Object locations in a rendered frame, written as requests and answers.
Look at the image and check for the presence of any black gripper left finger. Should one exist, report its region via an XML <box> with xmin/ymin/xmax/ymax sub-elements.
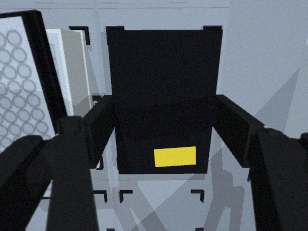
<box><xmin>0</xmin><ymin>95</ymin><xmax>115</xmax><ymax>231</ymax></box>

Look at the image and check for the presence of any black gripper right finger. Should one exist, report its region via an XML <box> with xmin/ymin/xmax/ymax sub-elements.
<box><xmin>212</xmin><ymin>94</ymin><xmax>308</xmax><ymax>231</ymax></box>

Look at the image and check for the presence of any grey deck plate with bays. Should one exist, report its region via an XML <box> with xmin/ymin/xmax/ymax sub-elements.
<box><xmin>0</xmin><ymin>0</ymin><xmax>308</xmax><ymax>231</ymax></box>

